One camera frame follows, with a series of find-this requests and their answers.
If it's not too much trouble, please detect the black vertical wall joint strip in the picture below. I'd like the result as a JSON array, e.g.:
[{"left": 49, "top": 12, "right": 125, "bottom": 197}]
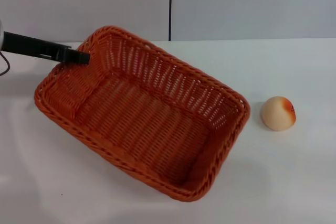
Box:
[{"left": 167, "top": 0, "right": 173, "bottom": 42}]

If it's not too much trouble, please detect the orange woven plastic basket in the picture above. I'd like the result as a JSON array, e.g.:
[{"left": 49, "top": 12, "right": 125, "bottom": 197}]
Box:
[{"left": 34, "top": 26, "right": 251, "bottom": 202}]

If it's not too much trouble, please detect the peach coloured toy fruit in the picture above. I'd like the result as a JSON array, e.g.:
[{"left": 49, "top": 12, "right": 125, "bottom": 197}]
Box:
[{"left": 260, "top": 95, "right": 297, "bottom": 131}]

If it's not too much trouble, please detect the thin dark cable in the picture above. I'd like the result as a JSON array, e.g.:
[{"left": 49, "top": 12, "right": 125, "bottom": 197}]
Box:
[{"left": 0, "top": 50, "right": 11, "bottom": 77}]

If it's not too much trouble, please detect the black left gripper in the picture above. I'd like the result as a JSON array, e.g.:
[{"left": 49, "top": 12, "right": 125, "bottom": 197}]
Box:
[{"left": 2, "top": 31, "right": 91, "bottom": 66}]

